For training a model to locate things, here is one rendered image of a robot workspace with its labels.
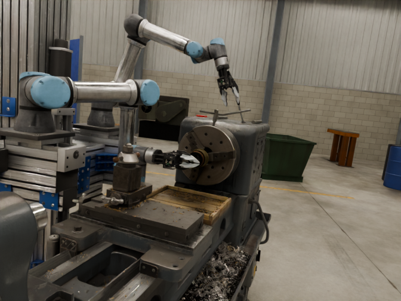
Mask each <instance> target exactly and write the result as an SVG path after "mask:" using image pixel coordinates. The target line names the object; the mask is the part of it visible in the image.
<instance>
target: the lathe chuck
mask: <svg viewBox="0 0 401 301"><path fill-rule="evenodd" d="M215 126H216V125H215ZM215 126H212V125H201V126H198V127H195V128H193V131H194V132H195V134H196V135H197V137H198V139H199V140H200V142H201V143H202V145H203V147H207V148H210V149H211V150H212V151H213V152H225V151H234V152H235V158H234V159H229V160H219V161H212V162H208V164H207V165H205V166H204V168H203V170H202V172H201V174H200V176H199V178H198V180H197V184H199V185H204V186H211V185H216V184H218V183H220V182H222V181H223V180H225V179H226V178H227V177H228V176H229V175H231V174H232V173H233V172H234V170H235V168H236V166H237V164H238V160H239V149H238V146H237V143H236V141H235V139H234V137H233V136H232V135H231V134H230V133H229V132H228V131H227V130H225V129H224V128H222V127H219V126H216V127H215ZM187 135H188V133H186V134H185V135H184V136H183V138H182V139H181V142H180V144H179V147H178V150H180V151H186V152H188V153H189V154H191V153H192V151H191V147H190V145H189V141H188V139H187V137H186V136H187ZM191 170H192V168H188V169H185V170H182V171H183V173H184V174H185V175H186V176H187V177H188V178H189V176H190V174H191Z"/></svg>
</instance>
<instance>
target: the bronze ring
mask: <svg viewBox="0 0 401 301"><path fill-rule="evenodd" d="M191 155H192V156H193V157H195V158H196V159H197V155H198V156H199V157H200V161H199V162H200V164H199V165H198V166H197V167H204V166H205V165H206V164H207V163H208V159H209V158H208V154H207V152H206V151H205V150H203V149H195V150H194V151H193V152H192V153H191Z"/></svg>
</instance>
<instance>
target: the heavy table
mask: <svg viewBox="0 0 401 301"><path fill-rule="evenodd" d="M327 132H329V133H334V138H333V142H332V149H331V156H330V159H328V161H332V162H338V164H336V165H338V166H342V167H351V168H354V167H352V162H353V155H354V149H355V145H356V139H357V137H359V133H354V132H350V131H344V130H337V129H331V128H328V130H327ZM349 139H350V141H349ZM339 140H340V142H339ZM338 142H339V145H338ZM348 143H349V144H348ZM347 149H348V151H347ZM337 150H338V152H337ZM336 156H337V158H336ZM346 156H347V157H346ZM345 162H346V164H345Z"/></svg>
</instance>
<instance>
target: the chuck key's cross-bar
mask: <svg viewBox="0 0 401 301"><path fill-rule="evenodd" d="M249 111H251V110H250V109H247V110H240V111H236V112H229V113H218V115H220V116H224V115H231V114H236V113H242V112H249ZM199 112H202V113H209V114H213V115H215V112H210V111H205V110H200V111H199Z"/></svg>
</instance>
